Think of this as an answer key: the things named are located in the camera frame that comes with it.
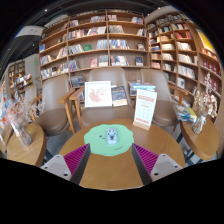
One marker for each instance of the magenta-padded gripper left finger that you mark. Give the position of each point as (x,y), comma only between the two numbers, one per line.
(76,160)

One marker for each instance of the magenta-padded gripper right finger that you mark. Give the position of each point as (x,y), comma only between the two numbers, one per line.
(146,160)

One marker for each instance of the transparent computer mouse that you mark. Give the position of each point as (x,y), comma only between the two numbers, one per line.
(111,136)

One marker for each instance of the green cloud-shaped mouse pad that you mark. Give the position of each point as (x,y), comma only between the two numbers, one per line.
(95,140)

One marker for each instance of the round wooden side table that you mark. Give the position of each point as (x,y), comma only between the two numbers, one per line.
(5,138)
(30,150)
(200,140)

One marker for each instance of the white and red table sign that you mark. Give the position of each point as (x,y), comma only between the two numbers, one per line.
(145,108)

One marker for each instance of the beige armchair with wooden arms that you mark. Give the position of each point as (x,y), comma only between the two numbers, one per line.
(53,110)
(106,115)
(165,106)

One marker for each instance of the glass vase with pink flowers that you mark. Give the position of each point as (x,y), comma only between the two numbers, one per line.
(25,135)

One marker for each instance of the stack of colourful books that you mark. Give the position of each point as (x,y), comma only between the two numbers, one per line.
(185,113)

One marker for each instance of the glass vase with dried flowers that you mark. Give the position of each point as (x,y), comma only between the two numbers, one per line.
(199,123)

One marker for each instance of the dark cover book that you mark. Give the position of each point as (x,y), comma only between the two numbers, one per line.
(119,96)

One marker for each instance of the white framed red drawing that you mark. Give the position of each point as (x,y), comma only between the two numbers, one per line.
(98,94)

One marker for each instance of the stack of blue books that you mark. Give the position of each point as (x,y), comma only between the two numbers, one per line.
(141,86)

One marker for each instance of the small distant wooden bookshelf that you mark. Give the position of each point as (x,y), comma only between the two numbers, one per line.
(18,76)

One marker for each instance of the tall curved wooden bookshelf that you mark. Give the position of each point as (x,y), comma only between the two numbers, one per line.
(186,56)

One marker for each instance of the wide wooden bookshelf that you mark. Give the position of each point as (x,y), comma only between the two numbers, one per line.
(96,43)

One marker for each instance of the white hanging ceiling sign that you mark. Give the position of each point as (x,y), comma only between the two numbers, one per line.
(30,31)

